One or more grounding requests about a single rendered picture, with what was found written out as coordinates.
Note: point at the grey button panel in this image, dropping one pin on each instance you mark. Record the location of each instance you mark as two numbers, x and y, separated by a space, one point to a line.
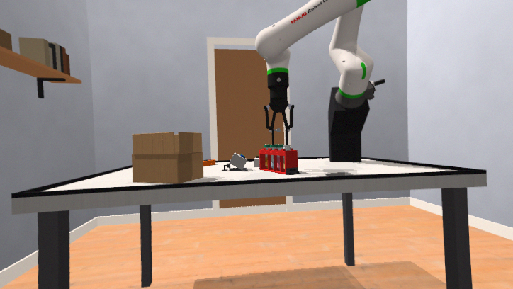
237 160

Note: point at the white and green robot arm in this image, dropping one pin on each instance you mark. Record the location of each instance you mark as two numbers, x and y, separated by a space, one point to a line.
354 65

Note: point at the orange pocket multimeter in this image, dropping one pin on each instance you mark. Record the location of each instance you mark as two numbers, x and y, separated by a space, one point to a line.
208 162

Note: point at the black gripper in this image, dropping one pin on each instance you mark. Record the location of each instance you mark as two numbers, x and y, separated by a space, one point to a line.
278 103

